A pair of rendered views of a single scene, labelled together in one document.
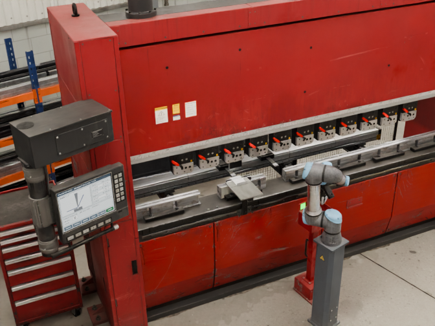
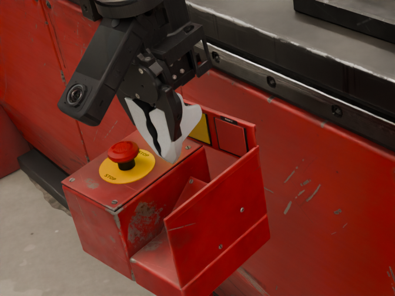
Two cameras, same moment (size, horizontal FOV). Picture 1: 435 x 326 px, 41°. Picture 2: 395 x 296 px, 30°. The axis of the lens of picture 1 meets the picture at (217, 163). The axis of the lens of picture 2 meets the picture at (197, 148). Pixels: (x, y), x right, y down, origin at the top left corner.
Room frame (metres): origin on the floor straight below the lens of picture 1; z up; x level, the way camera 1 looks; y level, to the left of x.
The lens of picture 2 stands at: (3.62, -1.47, 1.31)
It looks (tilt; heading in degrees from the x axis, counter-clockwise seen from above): 34 degrees down; 82
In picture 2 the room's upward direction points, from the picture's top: 11 degrees counter-clockwise
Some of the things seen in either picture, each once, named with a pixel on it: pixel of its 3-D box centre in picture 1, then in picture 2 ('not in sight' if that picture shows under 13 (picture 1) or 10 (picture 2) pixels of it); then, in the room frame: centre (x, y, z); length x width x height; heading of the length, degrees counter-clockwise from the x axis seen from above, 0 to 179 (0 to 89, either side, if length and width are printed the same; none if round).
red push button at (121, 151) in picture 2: not in sight; (124, 158); (3.64, -0.70, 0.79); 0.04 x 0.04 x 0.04
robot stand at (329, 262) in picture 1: (327, 282); not in sight; (3.32, -0.79, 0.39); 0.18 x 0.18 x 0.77; 38
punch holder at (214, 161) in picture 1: (207, 155); not in sight; (3.72, 0.07, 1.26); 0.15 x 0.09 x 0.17; 114
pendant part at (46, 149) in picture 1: (71, 182); not in sight; (2.93, 0.85, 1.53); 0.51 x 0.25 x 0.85; 131
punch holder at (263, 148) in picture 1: (256, 143); not in sight; (3.88, -0.29, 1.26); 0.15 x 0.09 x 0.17; 114
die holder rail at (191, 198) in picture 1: (167, 204); not in sight; (3.59, 0.37, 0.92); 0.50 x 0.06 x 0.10; 114
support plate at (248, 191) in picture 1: (244, 188); not in sight; (3.68, -0.19, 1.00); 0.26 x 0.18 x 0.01; 24
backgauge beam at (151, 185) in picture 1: (263, 158); not in sight; (4.25, -0.38, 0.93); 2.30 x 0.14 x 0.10; 114
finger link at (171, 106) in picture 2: not in sight; (161, 103); (3.69, -0.81, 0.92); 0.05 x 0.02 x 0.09; 122
